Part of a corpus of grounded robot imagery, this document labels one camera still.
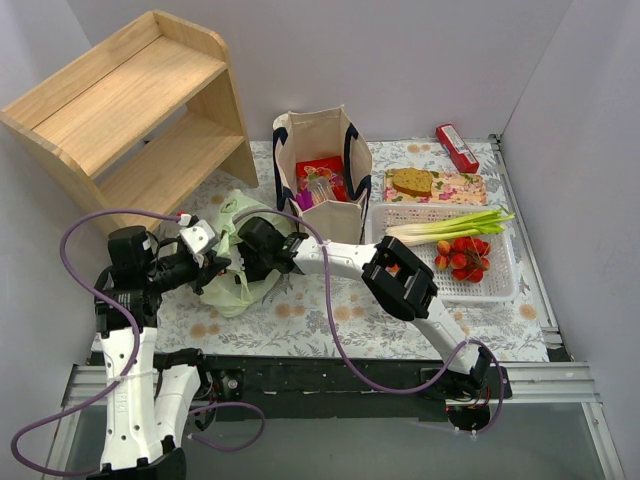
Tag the light green plastic bag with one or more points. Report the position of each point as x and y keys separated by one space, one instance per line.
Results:
x=231 y=293

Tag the slice of brown bread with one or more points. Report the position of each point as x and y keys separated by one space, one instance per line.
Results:
x=413 y=182

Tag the green spring onions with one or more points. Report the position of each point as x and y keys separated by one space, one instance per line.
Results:
x=482 y=223

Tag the red rectangular box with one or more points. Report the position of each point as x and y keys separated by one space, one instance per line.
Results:
x=459 y=152

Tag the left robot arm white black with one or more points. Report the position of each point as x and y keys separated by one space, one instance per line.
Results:
x=148 y=406

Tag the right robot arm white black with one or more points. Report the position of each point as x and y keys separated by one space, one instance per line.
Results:
x=399 y=280

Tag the beige canvas tote bag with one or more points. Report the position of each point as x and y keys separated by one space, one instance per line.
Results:
x=299 y=137

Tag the floral rectangular tray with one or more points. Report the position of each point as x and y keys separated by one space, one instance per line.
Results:
x=447 y=188

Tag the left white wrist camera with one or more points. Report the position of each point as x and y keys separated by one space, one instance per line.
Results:
x=199 y=239

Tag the white plastic basket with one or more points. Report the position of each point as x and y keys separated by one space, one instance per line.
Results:
x=499 y=283

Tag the purple snack packet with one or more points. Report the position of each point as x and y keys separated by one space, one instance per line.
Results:
x=304 y=200

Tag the red snack packet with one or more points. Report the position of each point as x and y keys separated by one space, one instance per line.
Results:
x=330 y=168

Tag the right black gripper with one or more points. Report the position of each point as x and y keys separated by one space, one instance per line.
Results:
x=247 y=265

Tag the wooden two-tier shelf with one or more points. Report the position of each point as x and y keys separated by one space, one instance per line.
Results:
x=139 y=121

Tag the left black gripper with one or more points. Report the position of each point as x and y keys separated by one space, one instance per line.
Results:
x=201 y=270

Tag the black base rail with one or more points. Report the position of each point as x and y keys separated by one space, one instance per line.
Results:
x=325 y=388

